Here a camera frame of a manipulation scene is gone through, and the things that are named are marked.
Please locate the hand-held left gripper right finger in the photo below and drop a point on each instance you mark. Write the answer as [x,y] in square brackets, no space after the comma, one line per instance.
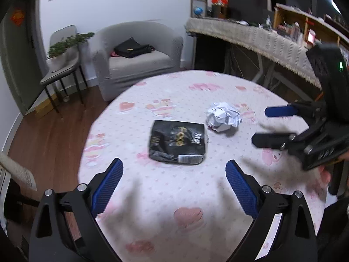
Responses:
[241,188]

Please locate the red door decoration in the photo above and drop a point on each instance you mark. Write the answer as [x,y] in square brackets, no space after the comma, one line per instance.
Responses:
[17,17]

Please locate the person's right hand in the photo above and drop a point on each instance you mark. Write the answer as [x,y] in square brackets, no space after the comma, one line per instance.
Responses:
[324,178]

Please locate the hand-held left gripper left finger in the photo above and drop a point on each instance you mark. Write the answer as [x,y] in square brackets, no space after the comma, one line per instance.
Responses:
[107,188]

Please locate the white desk leg frame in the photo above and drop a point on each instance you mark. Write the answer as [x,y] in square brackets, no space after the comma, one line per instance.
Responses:
[275,73]

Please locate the green potted plant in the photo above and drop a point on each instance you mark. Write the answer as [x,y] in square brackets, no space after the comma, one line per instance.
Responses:
[65,43]

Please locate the wooden desk shelf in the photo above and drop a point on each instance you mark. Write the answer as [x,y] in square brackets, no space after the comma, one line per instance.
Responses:
[289,12]

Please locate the desk with beige lace cloth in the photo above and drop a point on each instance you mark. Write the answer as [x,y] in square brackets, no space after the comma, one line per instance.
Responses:
[272,43]

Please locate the grey chair with black legs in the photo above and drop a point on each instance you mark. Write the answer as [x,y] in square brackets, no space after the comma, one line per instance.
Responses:
[58,73]

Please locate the cardboard box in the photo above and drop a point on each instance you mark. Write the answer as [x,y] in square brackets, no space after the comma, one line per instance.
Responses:
[45,106]

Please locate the small blue globe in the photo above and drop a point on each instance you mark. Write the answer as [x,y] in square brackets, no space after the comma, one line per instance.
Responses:
[198,11]

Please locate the light grey armchair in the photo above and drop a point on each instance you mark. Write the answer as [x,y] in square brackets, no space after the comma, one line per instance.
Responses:
[136,71]

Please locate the framed picture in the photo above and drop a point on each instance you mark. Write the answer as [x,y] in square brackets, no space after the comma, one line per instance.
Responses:
[198,1]

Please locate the grey door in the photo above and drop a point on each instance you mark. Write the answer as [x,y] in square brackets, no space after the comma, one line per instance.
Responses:
[16,60]

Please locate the pink printed tablecloth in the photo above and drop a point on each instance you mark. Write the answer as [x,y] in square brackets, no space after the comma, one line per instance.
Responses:
[163,185]

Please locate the red flower arrangement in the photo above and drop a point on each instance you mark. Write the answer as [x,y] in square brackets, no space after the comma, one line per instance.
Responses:
[219,1]

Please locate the black plastic packet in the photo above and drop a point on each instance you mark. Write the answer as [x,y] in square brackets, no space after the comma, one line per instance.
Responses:
[177,142]

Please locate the black monitor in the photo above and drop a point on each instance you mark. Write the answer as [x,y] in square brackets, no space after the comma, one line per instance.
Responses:
[245,8]

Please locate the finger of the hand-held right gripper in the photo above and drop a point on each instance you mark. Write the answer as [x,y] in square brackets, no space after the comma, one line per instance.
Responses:
[272,140]
[280,111]

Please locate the white paper ball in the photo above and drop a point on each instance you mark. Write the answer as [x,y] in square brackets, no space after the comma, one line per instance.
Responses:
[222,116]

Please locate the black handbag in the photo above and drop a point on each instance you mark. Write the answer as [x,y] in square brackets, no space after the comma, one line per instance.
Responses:
[131,47]

